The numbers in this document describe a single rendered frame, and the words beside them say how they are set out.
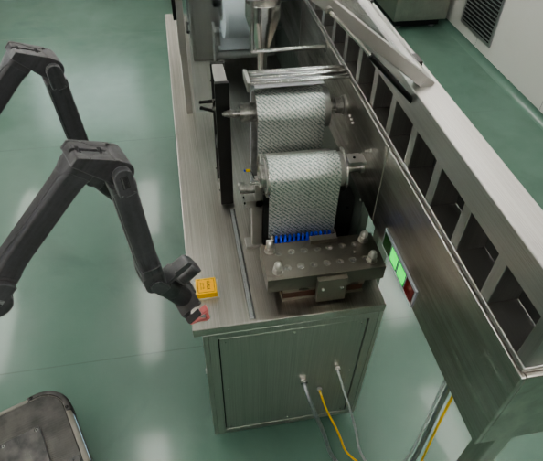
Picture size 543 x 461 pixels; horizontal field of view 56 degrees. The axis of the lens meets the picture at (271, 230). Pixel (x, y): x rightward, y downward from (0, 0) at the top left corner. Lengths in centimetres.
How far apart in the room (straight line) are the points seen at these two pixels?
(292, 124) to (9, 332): 193
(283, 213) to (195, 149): 80
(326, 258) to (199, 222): 56
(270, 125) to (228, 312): 65
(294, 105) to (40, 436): 162
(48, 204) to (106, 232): 228
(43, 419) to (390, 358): 164
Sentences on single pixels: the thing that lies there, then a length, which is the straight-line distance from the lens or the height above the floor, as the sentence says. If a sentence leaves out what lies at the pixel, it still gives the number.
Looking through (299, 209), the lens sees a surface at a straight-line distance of 173.
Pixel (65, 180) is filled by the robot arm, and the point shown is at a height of 166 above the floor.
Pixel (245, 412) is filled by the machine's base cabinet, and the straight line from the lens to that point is 227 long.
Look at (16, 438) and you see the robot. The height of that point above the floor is 26.
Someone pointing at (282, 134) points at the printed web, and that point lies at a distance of 182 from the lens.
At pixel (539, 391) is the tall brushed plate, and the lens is 120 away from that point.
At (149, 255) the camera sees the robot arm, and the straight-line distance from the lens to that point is 130.
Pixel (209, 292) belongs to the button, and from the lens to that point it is 177.
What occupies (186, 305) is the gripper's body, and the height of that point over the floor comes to 112.
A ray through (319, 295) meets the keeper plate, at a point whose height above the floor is 94.
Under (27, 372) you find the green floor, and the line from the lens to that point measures 288.
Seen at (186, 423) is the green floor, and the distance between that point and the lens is 256.
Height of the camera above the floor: 231
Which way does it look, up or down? 45 degrees down
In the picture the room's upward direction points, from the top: 2 degrees clockwise
